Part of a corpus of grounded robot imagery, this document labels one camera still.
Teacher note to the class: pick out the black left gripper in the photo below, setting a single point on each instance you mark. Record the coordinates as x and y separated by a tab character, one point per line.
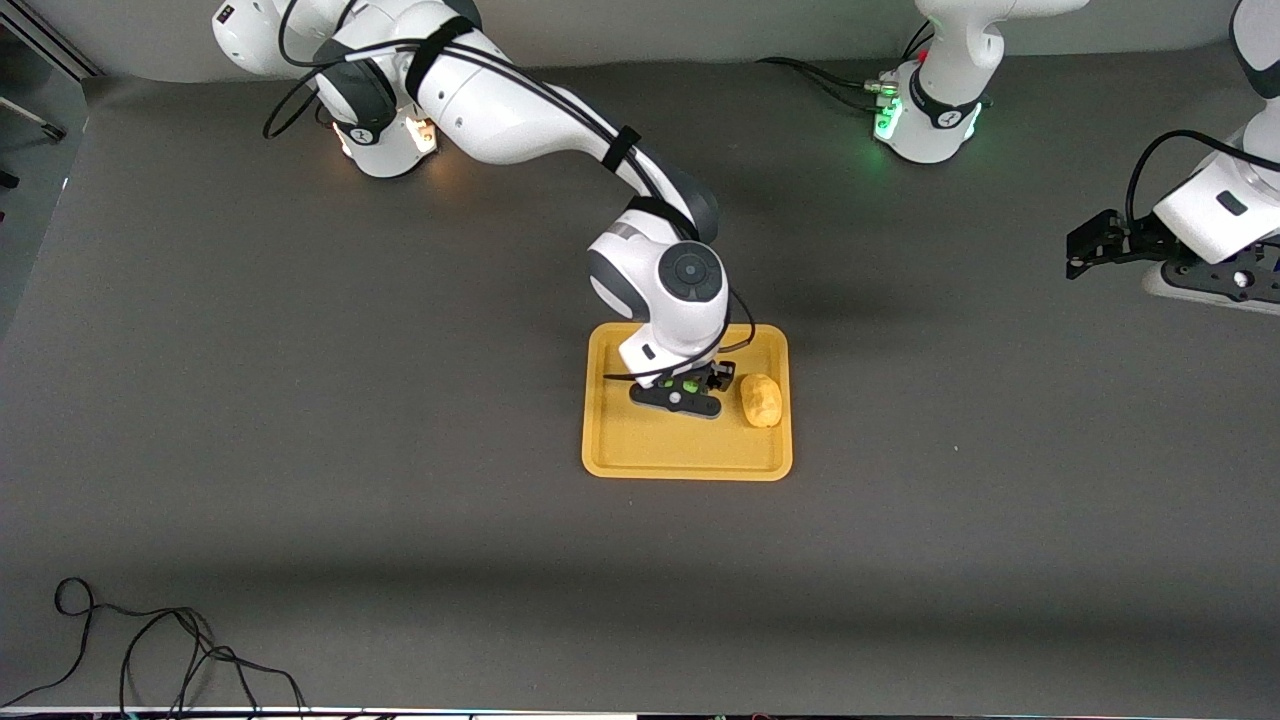
1137	240

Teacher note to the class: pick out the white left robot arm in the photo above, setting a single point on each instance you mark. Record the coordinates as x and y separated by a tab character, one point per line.
960	50

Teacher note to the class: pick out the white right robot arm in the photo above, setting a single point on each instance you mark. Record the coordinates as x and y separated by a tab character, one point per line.
520	110

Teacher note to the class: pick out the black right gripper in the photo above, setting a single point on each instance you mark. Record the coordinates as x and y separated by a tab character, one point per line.
716	378

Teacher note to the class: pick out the dark grey table mat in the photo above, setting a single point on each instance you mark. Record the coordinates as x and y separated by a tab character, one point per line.
640	600

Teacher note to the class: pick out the yellow plastic tray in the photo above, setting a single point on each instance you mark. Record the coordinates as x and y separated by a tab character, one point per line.
620	440

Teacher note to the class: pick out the grey metal frame rail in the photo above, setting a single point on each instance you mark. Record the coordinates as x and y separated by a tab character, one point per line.
60	45

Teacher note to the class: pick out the yellow-brown potato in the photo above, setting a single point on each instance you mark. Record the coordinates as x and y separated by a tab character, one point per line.
762	400

